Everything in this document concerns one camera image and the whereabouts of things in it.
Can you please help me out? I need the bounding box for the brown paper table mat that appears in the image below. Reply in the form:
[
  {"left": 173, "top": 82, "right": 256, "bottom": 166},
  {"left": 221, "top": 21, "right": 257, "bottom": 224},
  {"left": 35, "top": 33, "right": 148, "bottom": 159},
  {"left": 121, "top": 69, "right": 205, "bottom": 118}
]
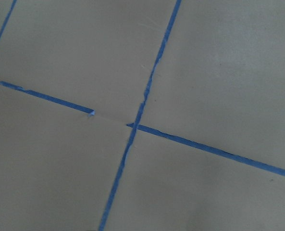
[{"left": 0, "top": 0, "right": 285, "bottom": 231}]

